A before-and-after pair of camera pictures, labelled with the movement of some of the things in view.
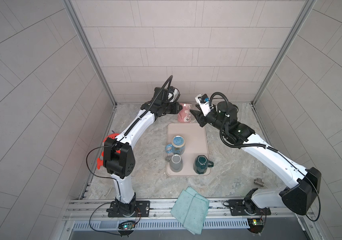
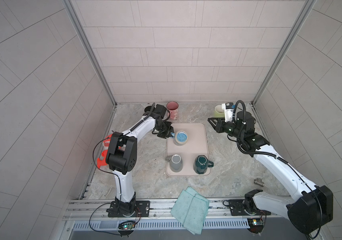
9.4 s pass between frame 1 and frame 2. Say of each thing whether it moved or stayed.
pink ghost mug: moved
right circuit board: stayed
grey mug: stayed
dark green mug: stayed
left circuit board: stayed
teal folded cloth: stayed
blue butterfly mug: moved
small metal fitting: stayed
